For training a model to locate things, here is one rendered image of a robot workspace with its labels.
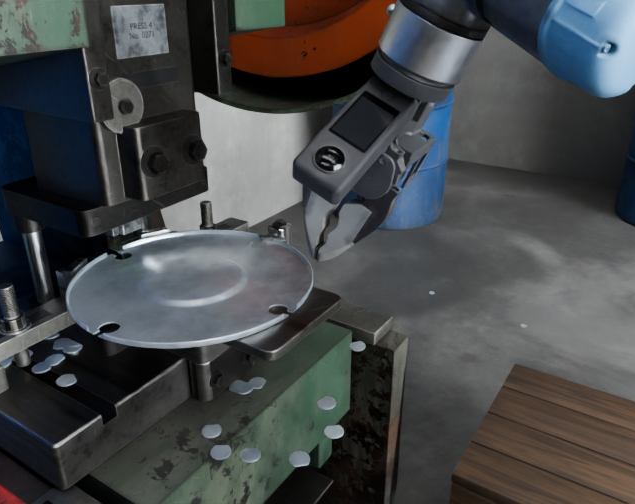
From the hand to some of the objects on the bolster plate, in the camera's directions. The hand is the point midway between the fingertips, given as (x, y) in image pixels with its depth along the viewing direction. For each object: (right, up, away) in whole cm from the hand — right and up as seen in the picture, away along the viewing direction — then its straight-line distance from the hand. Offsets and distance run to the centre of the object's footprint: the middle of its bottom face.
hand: (316, 252), depth 59 cm
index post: (-5, -4, +29) cm, 30 cm away
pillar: (-35, -6, +18) cm, 40 cm away
